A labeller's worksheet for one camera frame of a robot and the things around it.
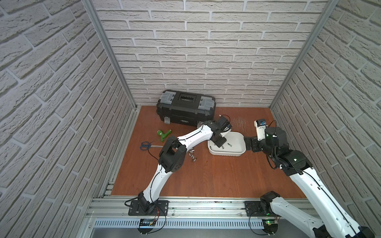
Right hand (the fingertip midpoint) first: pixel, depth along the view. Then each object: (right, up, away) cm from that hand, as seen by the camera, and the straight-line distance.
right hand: (256, 135), depth 72 cm
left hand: (-13, -5, +19) cm, 24 cm away
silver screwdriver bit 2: (-33, -13, +22) cm, 42 cm away
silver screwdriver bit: (-8, -8, +25) cm, 28 cm away
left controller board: (-55, -44, -1) cm, 71 cm away
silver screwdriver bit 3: (-32, -16, +20) cm, 41 cm away
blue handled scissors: (-64, -9, +24) cm, 69 cm away
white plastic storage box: (-4, -9, +24) cm, 26 cm away
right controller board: (+6, -44, -2) cm, 45 cm away
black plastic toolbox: (-40, +16, +23) cm, 49 cm away
